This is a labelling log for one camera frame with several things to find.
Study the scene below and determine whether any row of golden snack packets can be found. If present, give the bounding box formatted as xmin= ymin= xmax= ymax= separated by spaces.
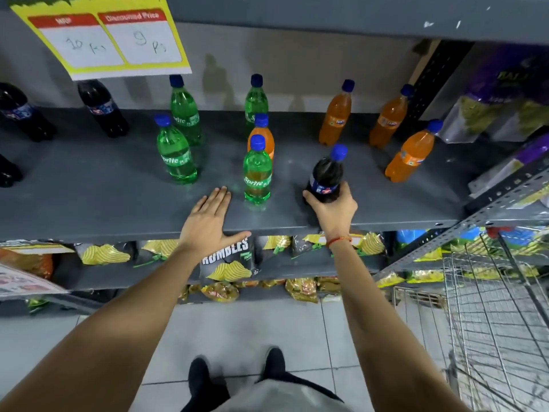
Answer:
xmin=177 ymin=276 xmax=345 ymax=304

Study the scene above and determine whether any dark cola bottle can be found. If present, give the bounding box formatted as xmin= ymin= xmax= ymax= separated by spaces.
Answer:
xmin=0 ymin=82 xmax=57 ymax=142
xmin=77 ymin=80 xmax=130 ymax=138
xmin=0 ymin=154 xmax=24 ymax=188
xmin=306 ymin=144 xmax=348 ymax=205

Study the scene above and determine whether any person's right forearm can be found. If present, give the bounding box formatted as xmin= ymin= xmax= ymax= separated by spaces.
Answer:
xmin=327 ymin=238 xmax=472 ymax=412

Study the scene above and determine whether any perforated metal shelf rack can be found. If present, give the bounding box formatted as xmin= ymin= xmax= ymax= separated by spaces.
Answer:
xmin=372 ymin=38 xmax=549 ymax=283

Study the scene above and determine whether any yellow price sign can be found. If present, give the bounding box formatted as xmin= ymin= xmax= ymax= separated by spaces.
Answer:
xmin=8 ymin=0 xmax=193 ymax=81

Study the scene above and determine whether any purple and green snack bag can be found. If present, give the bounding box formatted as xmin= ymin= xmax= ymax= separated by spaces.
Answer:
xmin=469 ymin=134 xmax=549 ymax=199
xmin=439 ymin=44 xmax=549 ymax=144

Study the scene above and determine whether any wire shopping cart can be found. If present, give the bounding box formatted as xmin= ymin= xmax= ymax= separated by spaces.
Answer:
xmin=391 ymin=232 xmax=549 ymax=412

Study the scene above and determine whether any person's right hand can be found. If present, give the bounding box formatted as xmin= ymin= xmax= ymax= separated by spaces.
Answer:
xmin=302 ymin=182 xmax=359 ymax=241

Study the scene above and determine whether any orange snack packet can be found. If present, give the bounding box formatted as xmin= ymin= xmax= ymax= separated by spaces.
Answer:
xmin=0 ymin=248 xmax=55 ymax=280

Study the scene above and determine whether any person's black left shoe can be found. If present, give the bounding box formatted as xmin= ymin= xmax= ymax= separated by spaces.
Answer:
xmin=188 ymin=357 xmax=230 ymax=412

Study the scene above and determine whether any person's left hand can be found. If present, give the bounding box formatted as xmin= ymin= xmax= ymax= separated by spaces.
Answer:
xmin=178 ymin=186 xmax=252 ymax=259

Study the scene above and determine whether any person's left forearm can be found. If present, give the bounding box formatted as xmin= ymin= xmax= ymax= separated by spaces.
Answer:
xmin=0 ymin=243 xmax=207 ymax=412

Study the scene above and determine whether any orange soda bottle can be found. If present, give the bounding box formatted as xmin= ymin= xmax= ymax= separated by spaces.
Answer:
xmin=318 ymin=79 xmax=356 ymax=146
xmin=384 ymin=119 xmax=444 ymax=183
xmin=247 ymin=113 xmax=275 ymax=162
xmin=369 ymin=84 xmax=415 ymax=150

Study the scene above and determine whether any row of black chip packets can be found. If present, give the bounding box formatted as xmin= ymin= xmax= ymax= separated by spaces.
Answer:
xmin=76 ymin=231 xmax=387 ymax=284

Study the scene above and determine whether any gray metal shelf unit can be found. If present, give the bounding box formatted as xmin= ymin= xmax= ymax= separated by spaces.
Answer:
xmin=0 ymin=0 xmax=549 ymax=316

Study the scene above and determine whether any person's black shoe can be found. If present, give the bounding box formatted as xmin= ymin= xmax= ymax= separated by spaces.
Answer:
xmin=188 ymin=357 xmax=230 ymax=412
xmin=258 ymin=347 xmax=287 ymax=383

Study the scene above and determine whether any green soda bottle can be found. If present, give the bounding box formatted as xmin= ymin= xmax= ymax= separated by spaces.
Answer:
xmin=244 ymin=74 xmax=269 ymax=126
xmin=154 ymin=114 xmax=199 ymax=185
xmin=168 ymin=74 xmax=202 ymax=146
xmin=242 ymin=134 xmax=274 ymax=205

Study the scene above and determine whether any printed paper flyer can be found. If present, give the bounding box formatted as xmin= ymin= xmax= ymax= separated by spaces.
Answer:
xmin=0 ymin=263 xmax=70 ymax=302

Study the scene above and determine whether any person's black right shoe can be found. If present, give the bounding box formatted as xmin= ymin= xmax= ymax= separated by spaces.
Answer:
xmin=258 ymin=347 xmax=287 ymax=383

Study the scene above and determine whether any person's gray shirt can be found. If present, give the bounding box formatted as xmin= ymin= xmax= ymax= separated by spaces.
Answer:
xmin=212 ymin=379 xmax=353 ymax=412

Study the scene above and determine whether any row of yellow-green packets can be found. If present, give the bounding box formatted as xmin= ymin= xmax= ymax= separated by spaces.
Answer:
xmin=377 ymin=226 xmax=549 ymax=290

